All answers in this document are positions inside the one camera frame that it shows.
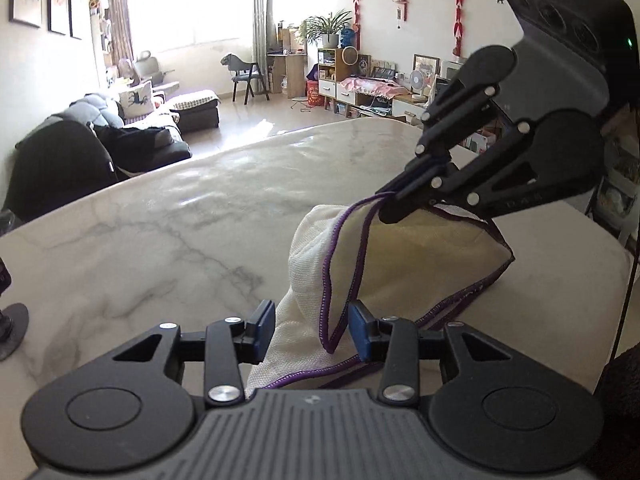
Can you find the deer print cushion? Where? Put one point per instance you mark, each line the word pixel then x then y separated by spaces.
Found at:
pixel 137 101

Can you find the grey office chair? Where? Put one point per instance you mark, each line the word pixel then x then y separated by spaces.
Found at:
pixel 148 70

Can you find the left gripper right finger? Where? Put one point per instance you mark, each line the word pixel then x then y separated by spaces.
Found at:
pixel 392 342

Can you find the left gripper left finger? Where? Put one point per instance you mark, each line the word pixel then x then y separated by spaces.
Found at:
pixel 230 343

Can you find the white towel purple trim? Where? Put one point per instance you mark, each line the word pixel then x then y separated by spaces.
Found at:
pixel 427 268

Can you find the potted green plant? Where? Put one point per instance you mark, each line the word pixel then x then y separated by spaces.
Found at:
pixel 324 29

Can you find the wooden desk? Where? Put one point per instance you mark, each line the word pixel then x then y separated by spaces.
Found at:
pixel 288 74

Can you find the phone on stand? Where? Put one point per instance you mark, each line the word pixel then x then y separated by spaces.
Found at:
pixel 14 322

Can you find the black jacket on sofa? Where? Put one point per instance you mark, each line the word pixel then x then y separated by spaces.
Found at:
pixel 133 150

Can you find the black dining chair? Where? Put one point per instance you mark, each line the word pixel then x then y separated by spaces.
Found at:
pixel 248 73

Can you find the low white tv cabinet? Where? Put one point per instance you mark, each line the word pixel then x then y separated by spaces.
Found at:
pixel 334 65

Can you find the framed picture on cabinet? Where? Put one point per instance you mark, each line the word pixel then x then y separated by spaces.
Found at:
pixel 429 66

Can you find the dark grey sofa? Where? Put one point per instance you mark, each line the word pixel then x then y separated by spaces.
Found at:
pixel 96 109

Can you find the dark ottoman checkered top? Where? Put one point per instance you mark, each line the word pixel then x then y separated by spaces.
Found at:
pixel 197 110

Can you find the pink cloth on cabinet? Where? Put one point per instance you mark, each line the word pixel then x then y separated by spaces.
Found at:
pixel 386 89

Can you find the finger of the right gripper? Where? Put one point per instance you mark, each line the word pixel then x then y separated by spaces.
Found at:
pixel 532 165
pixel 416 179

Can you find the small white desk fan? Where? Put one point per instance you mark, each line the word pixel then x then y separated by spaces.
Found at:
pixel 418 83

